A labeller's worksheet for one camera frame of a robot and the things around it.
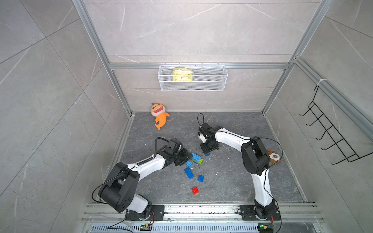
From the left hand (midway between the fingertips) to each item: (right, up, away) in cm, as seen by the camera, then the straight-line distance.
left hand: (193, 155), depth 87 cm
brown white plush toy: (+52, -2, +4) cm, 52 cm away
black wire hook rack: (+63, +6, -29) cm, 70 cm away
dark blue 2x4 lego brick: (-3, -11, -1) cm, 11 cm away
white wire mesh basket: (+9, +52, +14) cm, 54 cm away
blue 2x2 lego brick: (+5, -13, -3) cm, 14 cm away
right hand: (+9, +1, +10) cm, 14 cm away
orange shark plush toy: (-27, +30, +24) cm, 47 cm away
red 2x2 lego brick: (+1, -18, -7) cm, 20 cm away
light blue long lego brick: (+2, -2, +2) cm, 3 cm away
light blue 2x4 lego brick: (-3, -6, +3) cm, 7 cm away
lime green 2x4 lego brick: (+4, -5, +2) cm, 6 cm away
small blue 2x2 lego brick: (+10, -1, +9) cm, 13 cm away
